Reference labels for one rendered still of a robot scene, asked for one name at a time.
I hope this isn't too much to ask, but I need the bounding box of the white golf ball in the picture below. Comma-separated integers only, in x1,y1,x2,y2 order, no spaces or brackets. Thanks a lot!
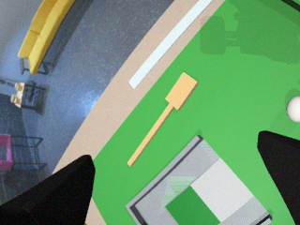
286,97,300,123

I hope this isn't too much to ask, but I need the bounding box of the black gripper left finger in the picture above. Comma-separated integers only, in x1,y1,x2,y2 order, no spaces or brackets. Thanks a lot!
0,154,95,225

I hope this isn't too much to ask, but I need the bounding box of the green flat mat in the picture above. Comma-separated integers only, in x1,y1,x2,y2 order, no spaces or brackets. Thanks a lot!
91,0,300,225

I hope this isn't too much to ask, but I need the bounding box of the white flat bar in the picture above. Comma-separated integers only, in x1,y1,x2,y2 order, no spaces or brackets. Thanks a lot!
129,0,213,90

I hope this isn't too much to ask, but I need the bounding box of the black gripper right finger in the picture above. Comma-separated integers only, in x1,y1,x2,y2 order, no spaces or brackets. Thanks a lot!
258,130,300,225

